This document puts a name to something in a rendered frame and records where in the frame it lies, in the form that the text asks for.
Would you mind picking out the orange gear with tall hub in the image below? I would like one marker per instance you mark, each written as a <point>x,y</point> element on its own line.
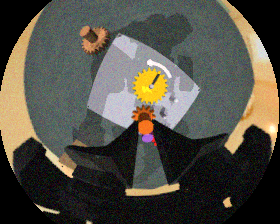
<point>143,117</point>

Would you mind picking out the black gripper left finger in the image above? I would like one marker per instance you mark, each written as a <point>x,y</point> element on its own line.
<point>119,156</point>

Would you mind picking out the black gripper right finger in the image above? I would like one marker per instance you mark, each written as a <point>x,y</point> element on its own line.
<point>178,152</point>

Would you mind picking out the white curved arrow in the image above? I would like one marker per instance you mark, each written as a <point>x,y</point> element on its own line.
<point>149,63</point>

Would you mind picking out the yellow gear with black stripe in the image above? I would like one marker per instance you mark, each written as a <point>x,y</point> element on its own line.
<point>143,82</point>

